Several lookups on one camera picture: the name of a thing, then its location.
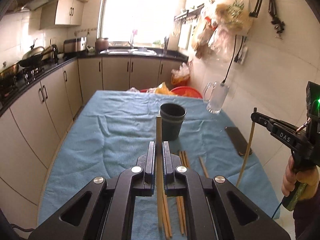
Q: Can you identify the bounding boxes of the hanging plastic bags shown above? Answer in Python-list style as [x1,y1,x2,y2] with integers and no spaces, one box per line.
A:
[191,0,253,60]

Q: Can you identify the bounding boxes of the black wok with lid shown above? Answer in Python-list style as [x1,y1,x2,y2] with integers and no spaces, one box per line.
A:
[18,39,52,68]

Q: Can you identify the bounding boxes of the dark utensil holder cup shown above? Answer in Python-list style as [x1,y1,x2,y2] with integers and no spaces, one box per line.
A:
[159,103,186,141]

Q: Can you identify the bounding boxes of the silver rice cooker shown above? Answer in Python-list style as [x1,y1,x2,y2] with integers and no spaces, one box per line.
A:
[63,37,87,54]

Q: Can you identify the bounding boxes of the kitchen window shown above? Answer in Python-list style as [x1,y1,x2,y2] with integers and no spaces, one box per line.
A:
[98,0,183,48]

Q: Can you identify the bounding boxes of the brown clay pot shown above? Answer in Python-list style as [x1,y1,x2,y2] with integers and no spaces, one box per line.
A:
[95,38,109,53]

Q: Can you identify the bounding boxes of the steel pot on stove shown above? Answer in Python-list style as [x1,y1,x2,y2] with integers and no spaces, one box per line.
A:
[0,61,20,80]

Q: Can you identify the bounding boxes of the black smartphone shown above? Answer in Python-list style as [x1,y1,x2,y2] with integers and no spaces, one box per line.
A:
[225,127,248,156]

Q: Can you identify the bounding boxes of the wooden chopstick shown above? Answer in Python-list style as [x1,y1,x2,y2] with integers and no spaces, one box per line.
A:
[199,157,209,178]
[183,151,190,168]
[178,151,187,235]
[162,199,170,240]
[163,193,172,239]
[156,115,163,231]
[236,122,255,188]
[179,151,187,236]

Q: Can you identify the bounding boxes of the blue table cloth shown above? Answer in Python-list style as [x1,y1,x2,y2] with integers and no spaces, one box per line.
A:
[37,91,279,227]

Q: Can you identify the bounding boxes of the black power cable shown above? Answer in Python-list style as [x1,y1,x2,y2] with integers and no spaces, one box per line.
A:
[221,35,238,85]

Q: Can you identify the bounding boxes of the clear glass mug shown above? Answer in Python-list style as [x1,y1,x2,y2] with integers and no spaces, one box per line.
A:
[203,81,229,114]

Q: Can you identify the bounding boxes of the bag on floor corner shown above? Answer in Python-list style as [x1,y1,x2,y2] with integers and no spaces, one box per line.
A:
[171,62,190,87]

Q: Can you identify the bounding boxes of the black kettle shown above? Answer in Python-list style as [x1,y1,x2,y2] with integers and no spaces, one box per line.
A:
[49,44,59,63]

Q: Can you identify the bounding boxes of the yellow plastic bag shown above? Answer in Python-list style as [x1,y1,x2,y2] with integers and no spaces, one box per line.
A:
[146,82,176,96]

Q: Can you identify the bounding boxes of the red plastic basin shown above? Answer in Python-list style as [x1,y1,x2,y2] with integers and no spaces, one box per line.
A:
[140,86,202,99]

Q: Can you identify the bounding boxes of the person's right hand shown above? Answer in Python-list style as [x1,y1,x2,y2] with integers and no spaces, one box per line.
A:
[281,156,319,201]

